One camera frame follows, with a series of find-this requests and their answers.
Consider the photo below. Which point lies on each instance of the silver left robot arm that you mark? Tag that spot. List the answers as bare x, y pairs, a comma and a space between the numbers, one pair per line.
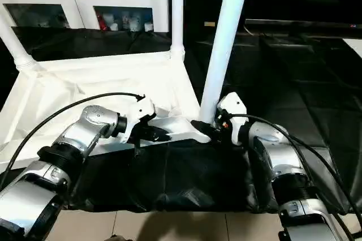
76, 133

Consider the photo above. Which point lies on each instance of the black plastic mat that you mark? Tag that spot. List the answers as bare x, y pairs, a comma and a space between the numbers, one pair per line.
297, 96

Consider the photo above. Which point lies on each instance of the grey robot torso piece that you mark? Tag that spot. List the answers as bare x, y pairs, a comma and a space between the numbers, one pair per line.
114, 238

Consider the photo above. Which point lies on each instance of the white flat board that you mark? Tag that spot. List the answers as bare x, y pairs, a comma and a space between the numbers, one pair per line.
355, 48

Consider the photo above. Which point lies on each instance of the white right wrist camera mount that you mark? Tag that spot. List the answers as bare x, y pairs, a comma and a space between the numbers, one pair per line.
234, 105

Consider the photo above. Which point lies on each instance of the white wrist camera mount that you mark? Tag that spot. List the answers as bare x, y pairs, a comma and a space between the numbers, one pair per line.
234, 105
141, 108

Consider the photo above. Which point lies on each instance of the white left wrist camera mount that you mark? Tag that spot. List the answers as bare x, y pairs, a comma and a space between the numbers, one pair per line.
141, 108

